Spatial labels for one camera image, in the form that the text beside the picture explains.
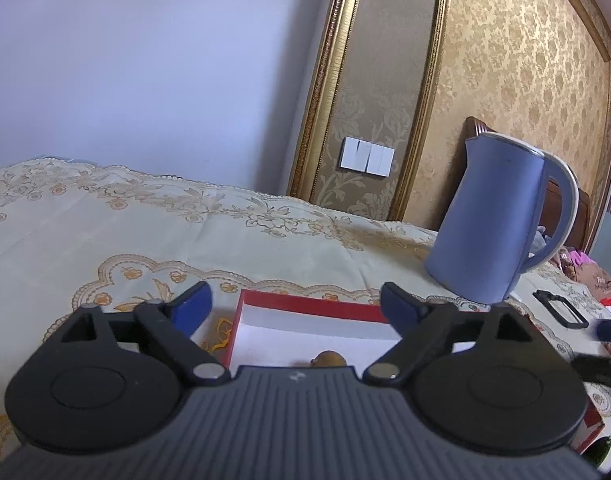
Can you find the wide gold wall trim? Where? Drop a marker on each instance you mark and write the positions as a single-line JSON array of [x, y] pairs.
[[590, 10]]

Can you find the pile of colourful clothes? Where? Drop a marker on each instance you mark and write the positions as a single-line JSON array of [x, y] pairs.
[[593, 275]]

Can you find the grey cabinet door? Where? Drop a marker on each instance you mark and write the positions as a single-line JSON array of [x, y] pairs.
[[610, 210]]

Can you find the black rectangular plastic frame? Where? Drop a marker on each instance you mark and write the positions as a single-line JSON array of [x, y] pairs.
[[575, 321]]

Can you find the gold wall moulding frame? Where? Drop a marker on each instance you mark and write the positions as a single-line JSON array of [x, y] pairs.
[[330, 60]]

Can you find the blue electric kettle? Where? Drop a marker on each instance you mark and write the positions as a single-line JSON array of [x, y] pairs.
[[485, 220]]

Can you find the brown round pear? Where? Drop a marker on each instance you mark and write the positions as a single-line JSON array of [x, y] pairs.
[[329, 360]]

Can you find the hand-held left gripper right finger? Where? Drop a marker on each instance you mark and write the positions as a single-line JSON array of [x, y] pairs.
[[400, 307]]

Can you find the red cardboard box white inside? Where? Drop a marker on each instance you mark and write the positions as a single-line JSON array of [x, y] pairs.
[[295, 335]]

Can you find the cream floral lace tablecloth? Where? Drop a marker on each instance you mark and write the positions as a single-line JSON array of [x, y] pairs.
[[135, 220]]

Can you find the white wall light switch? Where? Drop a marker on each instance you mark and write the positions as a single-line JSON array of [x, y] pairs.
[[366, 156]]

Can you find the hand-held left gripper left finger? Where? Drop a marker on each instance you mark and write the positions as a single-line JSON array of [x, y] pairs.
[[190, 310]]

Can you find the brown wooden headboard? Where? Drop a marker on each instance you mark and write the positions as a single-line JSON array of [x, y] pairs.
[[580, 220]]

